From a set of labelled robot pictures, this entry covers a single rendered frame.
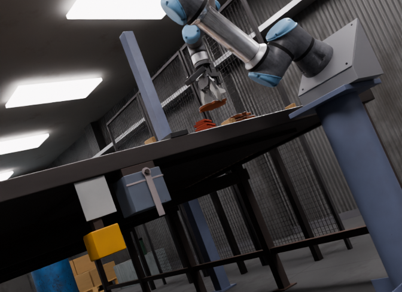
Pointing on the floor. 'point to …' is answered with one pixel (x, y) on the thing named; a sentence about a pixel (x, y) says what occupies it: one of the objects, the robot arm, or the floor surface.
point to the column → (365, 172)
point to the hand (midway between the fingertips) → (212, 105)
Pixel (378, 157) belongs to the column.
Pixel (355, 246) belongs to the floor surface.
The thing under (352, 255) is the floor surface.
